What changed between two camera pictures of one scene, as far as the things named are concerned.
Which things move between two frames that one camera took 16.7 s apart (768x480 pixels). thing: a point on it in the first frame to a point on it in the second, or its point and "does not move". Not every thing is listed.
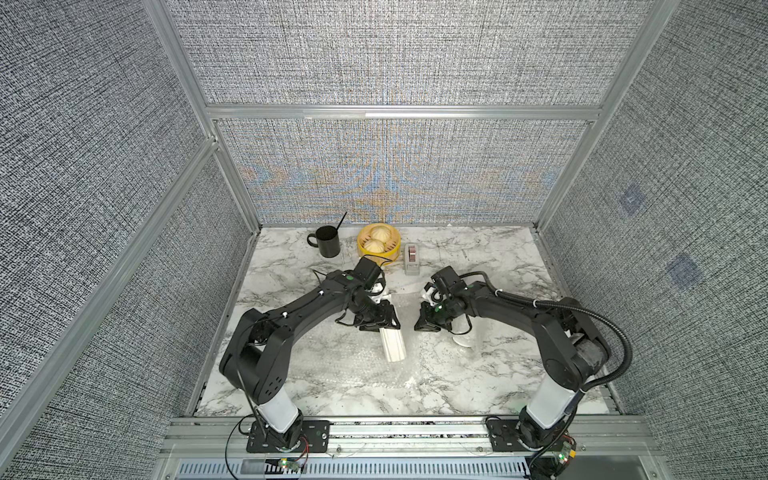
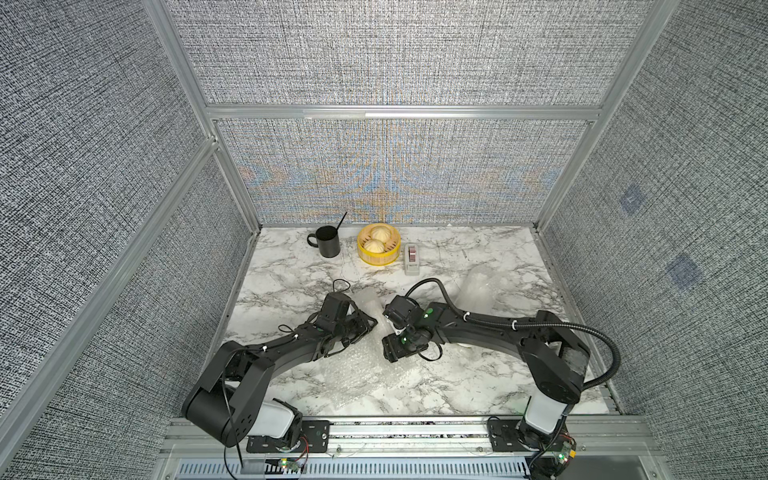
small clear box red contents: [411, 259] does not move
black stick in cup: [341, 220] does not move
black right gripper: [423, 321] to [390, 350]
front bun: [374, 245] does not move
